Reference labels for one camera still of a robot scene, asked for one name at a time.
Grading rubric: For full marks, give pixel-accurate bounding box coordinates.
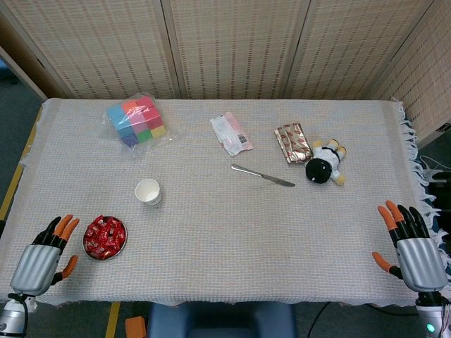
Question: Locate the pink white snack packet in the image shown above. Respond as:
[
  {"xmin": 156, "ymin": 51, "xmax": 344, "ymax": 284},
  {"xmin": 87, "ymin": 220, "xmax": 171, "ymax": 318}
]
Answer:
[{"xmin": 209, "ymin": 111, "xmax": 254, "ymax": 156}]

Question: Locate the silver table knife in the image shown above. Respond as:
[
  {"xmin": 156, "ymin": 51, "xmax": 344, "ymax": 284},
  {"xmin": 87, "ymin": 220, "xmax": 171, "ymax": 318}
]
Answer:
[{"xmin": 230, "ymin": 164, "xmax": 296, "ymax": 188}]

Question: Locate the right robot hand silver orange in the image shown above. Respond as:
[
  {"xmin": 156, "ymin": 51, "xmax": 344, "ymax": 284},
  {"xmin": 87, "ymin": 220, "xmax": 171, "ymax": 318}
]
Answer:
[{"xmin": 371, "ymin": 199, "xmax": 448, "ymax": 293}]

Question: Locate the left robot hand silver orange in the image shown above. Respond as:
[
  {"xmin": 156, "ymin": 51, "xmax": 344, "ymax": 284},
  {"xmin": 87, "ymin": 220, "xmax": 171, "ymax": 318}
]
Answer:
[{"xmin": 9, "ymin": 214, "xmax": 80, "ymax": 295}]

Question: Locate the white cable bundle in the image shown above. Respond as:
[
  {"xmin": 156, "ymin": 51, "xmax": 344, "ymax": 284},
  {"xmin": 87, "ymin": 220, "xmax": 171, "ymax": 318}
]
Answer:
[{"xmin": 417, "ymin": 154, "xmax": 447, "ymax": 184}]

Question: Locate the white woven tablecloth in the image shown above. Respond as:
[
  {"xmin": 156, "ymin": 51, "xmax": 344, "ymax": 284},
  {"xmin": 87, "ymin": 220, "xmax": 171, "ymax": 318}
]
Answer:
[{"xmin": 0, "ymin": 96, "xmax": 450, "ymax": 307}]

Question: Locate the white paper cup blue print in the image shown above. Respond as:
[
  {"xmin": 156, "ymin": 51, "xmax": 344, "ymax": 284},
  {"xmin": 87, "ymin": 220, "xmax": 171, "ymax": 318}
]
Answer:
[{"xmin": 135, "ymin": 178, "xmax": 163, "ymax": 208}]

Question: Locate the gold red-print snack packet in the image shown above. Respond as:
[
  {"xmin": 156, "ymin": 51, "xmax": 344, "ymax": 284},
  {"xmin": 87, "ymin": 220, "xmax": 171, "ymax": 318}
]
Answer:
[{"xmin": 273, "ymin": 122, "xmax": 314, "ymax": 165}]

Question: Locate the orange block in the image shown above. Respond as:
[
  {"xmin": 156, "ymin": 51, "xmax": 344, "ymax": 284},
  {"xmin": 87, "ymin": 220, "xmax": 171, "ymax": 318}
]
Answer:
[{"xmin": 125, "ymin": 315, "xmax": 147, "ymax": 338}]

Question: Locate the plush doll black head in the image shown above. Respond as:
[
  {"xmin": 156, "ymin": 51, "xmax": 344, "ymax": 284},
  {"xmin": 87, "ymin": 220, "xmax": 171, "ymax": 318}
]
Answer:
[{"xmin": 304, "ymin": 138, "xmax": 348, "ymax": 187}]

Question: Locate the metal dish of red candies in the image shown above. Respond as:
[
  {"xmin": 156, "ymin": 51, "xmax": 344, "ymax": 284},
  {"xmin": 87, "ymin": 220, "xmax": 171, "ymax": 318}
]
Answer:
[{"xmin": 82, "ymin": 216, "xmax": 128, "ymax": 261}]

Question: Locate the colourful foam blocks clear bag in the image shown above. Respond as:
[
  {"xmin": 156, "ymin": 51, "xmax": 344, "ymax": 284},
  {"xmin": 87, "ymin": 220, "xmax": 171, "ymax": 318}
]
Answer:
[{"xmin": 100, "ymin": 92, "xmax": 177, "ymax": 158}]

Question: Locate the black floor cable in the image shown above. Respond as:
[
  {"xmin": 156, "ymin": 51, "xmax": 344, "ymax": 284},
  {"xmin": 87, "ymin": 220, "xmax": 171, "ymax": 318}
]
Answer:
[{"xmin": 308, "ymin": 301, "xmax": 419, "ymax": 337}]

